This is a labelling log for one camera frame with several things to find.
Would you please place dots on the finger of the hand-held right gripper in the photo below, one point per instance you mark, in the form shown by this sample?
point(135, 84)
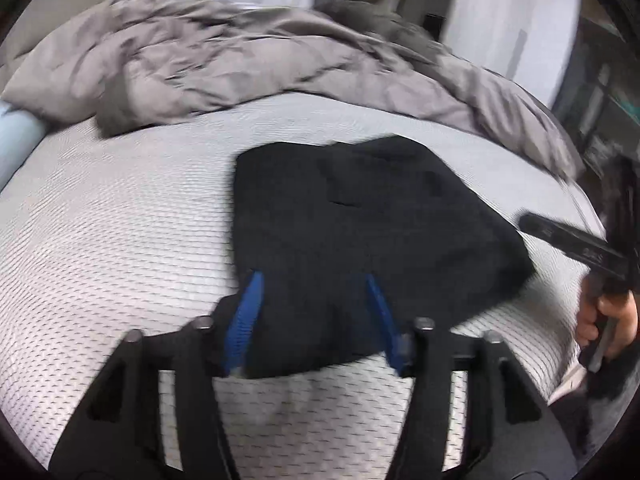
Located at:
point(622, 205)
point(565, 240)

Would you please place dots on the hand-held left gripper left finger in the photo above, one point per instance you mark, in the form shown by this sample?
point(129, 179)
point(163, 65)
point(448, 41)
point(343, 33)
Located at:
point(245, 320)

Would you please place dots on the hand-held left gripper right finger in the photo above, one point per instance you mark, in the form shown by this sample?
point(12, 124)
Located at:
point(382, 315)

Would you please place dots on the black pants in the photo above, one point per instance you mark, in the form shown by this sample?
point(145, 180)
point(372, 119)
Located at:
point(375, 210)

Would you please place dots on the person's right hand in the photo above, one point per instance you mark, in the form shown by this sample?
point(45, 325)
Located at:
point(625, 320)

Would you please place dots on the dark shelf unit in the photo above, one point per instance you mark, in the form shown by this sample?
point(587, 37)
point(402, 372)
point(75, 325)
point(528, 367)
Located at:
point(600, 110)

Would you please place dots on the grey duvet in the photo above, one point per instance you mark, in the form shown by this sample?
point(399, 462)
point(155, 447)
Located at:
point(225, 60)

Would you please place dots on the light blue pillow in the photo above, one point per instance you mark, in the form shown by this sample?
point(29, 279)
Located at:
point(17, 140)

